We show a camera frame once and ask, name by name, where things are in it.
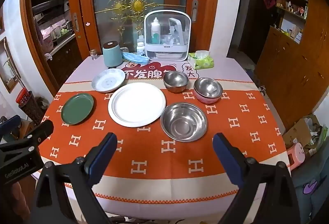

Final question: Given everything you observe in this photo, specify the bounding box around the kitchen counter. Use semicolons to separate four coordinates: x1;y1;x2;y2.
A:
44;31;78;60

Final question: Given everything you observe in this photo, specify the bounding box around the blue face mask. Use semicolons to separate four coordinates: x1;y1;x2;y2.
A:
122;52;150;64

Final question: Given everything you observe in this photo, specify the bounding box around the blue speckled plate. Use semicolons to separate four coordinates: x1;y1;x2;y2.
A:
92;68;126;93

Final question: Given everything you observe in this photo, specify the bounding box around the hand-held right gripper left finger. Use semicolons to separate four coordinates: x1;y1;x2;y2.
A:
30;132;118;224

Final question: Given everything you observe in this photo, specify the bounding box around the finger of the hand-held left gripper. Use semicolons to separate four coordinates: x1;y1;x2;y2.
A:
0;119;54;154
0;115;21;142

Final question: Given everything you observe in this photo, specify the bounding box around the dark wooden door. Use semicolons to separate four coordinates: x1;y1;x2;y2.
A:
238;0;279;64

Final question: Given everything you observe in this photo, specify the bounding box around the orange patterned tablecloth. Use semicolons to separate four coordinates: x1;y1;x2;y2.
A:
37;56;292;219

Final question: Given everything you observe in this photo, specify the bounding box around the grey cushion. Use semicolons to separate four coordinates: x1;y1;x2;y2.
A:
292;154;329;224

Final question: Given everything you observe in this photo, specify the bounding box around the white bottle green label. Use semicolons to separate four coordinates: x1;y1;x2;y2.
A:
151;18;160;44

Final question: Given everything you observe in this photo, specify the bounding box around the dark woven basket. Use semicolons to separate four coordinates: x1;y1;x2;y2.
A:
19;97;44;125

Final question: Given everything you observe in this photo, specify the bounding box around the cardboard box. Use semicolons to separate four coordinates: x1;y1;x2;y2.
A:
283;115;322;155

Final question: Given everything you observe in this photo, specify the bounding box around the white storage box clear cover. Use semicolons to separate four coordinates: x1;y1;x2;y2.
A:
144;10;191;61

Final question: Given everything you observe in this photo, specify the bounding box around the green tissue pack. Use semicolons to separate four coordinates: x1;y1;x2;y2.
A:
188;50;214;70

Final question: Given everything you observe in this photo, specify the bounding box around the pink stool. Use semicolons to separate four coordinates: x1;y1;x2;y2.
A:
286;143;305;170

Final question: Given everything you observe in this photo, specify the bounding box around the wall picture frame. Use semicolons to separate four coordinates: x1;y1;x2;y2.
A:
0;37;21;93

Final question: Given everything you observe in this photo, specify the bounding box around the glass door with gold ornament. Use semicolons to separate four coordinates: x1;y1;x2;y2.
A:
67;0;221;60

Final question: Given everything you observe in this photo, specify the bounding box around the clear plastic bottle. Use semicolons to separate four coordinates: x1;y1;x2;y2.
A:
167;26;178;44

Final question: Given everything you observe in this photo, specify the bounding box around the small steel bowl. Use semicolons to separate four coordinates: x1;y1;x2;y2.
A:
163;71;190;93

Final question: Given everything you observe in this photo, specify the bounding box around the teal cup with brown lid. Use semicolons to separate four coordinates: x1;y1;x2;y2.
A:
103;41;123;67

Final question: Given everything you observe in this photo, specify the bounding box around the wooden door frame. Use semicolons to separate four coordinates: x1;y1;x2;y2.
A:
19;0;85;96

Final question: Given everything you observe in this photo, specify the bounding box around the pink bowl with steel lining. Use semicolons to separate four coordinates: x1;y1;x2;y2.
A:
193;77;223;104

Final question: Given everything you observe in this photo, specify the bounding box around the red lidded jar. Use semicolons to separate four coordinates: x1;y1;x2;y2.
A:
15;88;32;106

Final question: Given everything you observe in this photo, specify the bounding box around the green plate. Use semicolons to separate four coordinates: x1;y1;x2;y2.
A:
61;93;94;125

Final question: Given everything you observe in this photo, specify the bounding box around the large white-rimmed steel bowl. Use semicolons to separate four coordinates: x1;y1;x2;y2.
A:
108;82;167;127

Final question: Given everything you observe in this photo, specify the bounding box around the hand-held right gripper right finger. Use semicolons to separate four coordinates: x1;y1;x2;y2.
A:
212;132;302;224

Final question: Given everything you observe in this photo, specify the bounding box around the wooden cabinet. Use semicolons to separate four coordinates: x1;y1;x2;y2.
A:
254;0;329;124

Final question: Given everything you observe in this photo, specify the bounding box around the person's left hand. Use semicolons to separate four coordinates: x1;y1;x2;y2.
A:
8;183;30;217

